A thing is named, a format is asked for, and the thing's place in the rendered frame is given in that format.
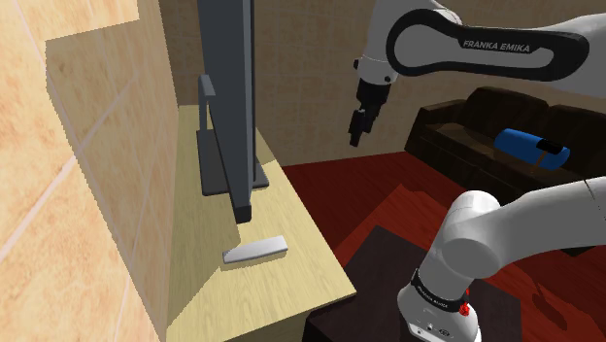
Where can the grey remote control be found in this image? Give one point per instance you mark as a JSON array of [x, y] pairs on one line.
[[255, 249]]

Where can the dark brown sofa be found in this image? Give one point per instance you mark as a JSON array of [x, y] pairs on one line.
[[454, 137]]

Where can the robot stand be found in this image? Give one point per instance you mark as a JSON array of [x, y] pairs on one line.
[[378, 293]]

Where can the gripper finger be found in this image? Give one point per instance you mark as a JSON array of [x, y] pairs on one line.
[[358, 124]]

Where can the light wooden television stand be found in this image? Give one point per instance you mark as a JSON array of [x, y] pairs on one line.
[[255, 293]]

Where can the blue cylindrical cushion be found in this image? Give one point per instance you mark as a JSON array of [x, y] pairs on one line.
[[518, 144]]

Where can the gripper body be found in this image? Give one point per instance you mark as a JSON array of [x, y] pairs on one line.
[[371, 97]]

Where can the grey flat screen television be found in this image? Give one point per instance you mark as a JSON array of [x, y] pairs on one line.
[[227, 99]]

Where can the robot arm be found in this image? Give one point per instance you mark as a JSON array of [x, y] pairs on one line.
[[473, 237]]

